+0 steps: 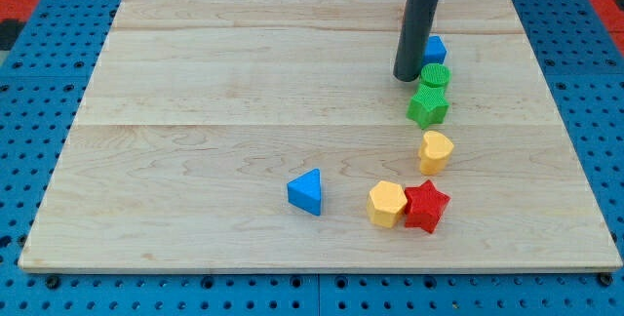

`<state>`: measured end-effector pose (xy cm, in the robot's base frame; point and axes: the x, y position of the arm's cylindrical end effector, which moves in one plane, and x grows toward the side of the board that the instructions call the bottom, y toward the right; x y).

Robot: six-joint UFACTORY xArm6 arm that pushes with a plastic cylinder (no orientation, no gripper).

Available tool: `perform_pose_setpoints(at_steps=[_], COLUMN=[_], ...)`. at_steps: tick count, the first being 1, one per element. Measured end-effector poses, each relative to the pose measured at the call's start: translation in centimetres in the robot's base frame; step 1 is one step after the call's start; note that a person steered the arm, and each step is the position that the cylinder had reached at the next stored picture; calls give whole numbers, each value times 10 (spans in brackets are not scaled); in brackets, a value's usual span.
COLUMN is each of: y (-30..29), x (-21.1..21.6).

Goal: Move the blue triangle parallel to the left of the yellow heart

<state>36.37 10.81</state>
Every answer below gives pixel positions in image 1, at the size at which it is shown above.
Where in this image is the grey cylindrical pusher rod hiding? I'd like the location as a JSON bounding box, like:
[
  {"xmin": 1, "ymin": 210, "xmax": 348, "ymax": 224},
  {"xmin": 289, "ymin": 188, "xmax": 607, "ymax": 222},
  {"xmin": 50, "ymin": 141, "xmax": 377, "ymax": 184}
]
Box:
[{"xmin": 393, "ymin": 0, "xmax": 439, "ymax": 82}]

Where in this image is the yellow heart block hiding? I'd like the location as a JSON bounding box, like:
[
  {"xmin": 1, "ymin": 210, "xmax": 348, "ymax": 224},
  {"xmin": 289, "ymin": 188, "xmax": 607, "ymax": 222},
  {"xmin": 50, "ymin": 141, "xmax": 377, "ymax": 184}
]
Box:
[{"xmin": 417, "ymin": 131, "xmax": 454, "ymax": 176}]

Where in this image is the blue triangle block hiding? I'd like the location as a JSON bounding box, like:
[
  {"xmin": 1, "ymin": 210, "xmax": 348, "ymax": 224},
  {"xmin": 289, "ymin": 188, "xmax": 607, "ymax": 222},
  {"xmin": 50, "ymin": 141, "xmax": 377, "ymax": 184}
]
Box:
[{"xmin": 287, "ymin": 169, "xmax": 322, "ymax": 216}]

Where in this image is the blue pentagon block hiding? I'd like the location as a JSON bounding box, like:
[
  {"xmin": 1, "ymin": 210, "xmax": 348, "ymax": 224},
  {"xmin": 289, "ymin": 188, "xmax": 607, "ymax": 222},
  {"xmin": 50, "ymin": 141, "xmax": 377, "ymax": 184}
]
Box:
[{"xmin": 422, "ymin": 36, "xmax": 448, "ymax": 65}]

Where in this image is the green cylinder block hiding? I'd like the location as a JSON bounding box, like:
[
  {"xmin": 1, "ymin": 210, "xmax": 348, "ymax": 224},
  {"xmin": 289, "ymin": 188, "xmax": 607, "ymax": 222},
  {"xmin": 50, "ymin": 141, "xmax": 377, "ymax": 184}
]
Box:
[{"xmin": 420, "ymin": 63, "xmax": 451, "ymax": 89}]

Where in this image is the green star block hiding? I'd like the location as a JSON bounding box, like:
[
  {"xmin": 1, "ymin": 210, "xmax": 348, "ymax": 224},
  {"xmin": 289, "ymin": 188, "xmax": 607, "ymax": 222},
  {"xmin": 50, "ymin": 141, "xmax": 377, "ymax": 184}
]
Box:
[{"xmin": 406, "ymin": 84, "xmax": 449, "ymax": 129}]

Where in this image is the red star block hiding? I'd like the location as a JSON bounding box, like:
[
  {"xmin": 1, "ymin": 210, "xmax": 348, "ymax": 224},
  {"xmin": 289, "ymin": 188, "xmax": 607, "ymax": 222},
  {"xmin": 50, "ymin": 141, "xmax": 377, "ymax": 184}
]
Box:
[{"xmin": 404, "ymin": 179, "xmax": 450, "ymax": 234}]

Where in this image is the yellow hexagon block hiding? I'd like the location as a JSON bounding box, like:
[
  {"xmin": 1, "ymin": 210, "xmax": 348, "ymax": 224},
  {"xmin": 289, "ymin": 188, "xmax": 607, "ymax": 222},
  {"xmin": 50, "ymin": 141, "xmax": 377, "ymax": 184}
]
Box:
[{"xmin": 367, "ymin": 180, "xmax": 408, "ymax": 228}]

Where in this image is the wooden board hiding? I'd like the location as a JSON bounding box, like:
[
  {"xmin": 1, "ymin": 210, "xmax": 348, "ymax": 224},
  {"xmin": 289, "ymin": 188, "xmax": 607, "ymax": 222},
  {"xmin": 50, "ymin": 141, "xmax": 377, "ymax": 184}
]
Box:
[{"xmin": 19, "ymin": 0, "xmax": 622, "ymax": 274}]

